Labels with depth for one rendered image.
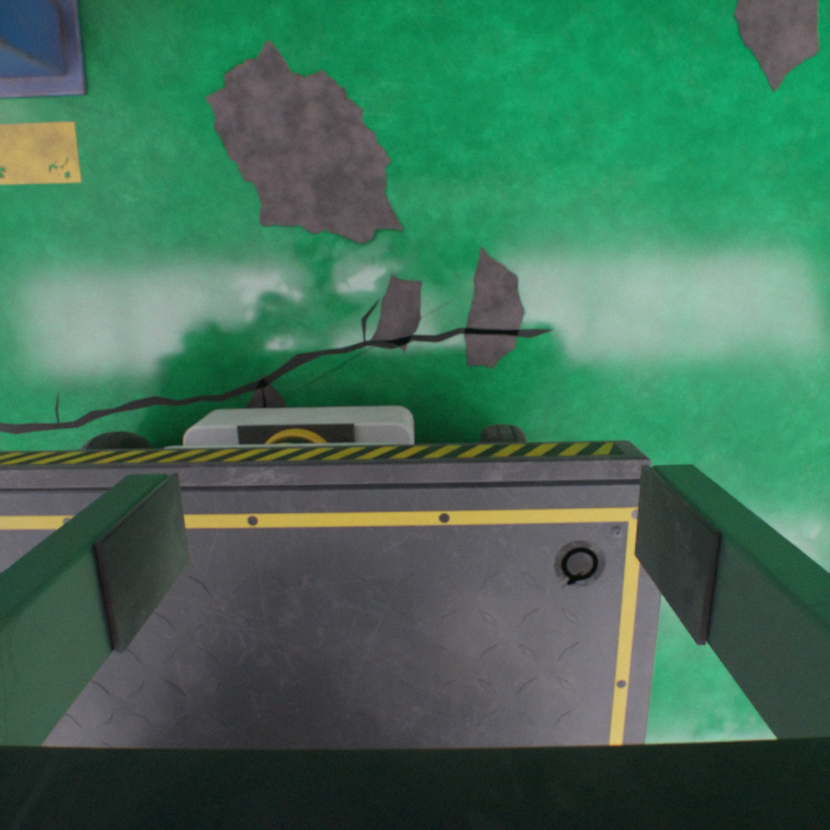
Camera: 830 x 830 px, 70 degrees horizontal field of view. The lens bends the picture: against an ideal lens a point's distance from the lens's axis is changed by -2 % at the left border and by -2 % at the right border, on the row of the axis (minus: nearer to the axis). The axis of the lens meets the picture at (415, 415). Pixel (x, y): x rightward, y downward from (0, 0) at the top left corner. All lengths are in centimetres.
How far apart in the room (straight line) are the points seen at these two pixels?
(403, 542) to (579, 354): 40
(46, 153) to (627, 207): 72
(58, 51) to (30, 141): 11
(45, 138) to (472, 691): 80
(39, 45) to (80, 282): 27
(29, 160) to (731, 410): 96
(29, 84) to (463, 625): 79
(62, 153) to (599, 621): 81
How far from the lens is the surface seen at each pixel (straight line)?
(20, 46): 84
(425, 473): 50
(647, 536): 17
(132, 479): 17
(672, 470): 16
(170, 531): 17
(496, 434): 71
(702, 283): 86
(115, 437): 81
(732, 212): 88
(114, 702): 68
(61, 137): 91
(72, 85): 91
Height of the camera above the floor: 79
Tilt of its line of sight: 75 degrees down
